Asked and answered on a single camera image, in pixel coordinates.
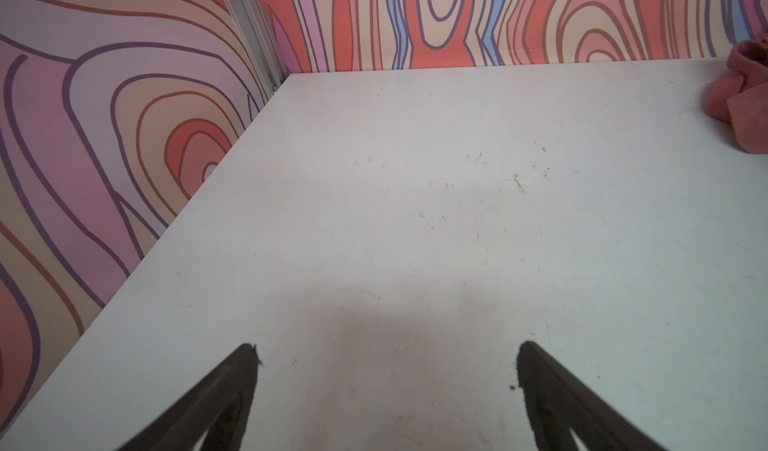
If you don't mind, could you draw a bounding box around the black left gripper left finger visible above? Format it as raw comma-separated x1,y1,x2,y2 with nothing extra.
121,343,262,451

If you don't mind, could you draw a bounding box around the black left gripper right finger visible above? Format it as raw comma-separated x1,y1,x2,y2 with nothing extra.
516,341,662,450

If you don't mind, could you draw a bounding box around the dusty pink shirt grey trim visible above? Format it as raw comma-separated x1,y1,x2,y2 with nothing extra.
703,35,767,155

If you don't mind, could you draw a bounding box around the aluminium frame post back left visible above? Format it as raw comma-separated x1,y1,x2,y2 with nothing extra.
224,0,288,100

